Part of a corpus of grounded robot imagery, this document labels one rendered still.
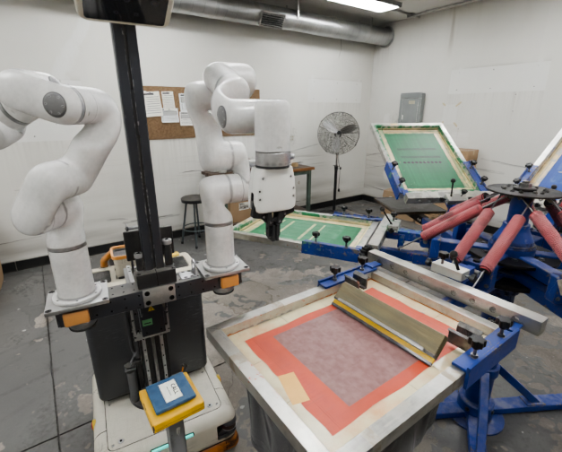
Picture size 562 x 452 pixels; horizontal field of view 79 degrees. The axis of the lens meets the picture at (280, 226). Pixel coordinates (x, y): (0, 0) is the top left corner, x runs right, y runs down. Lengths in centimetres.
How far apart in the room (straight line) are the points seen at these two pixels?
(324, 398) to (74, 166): 84
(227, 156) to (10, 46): 353
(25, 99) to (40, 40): 353
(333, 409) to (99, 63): 413
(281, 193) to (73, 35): 392
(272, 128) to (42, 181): 53
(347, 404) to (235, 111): 75
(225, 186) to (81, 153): 40
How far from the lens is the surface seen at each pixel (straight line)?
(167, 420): 98
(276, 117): 71
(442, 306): 139
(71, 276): 111
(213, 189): 109
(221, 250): 116
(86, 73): 447
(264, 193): 73
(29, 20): 449
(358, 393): 101
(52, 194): 94
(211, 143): 112
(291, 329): 120
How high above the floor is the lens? 165
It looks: 19 degrees down
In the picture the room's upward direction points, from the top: straight up
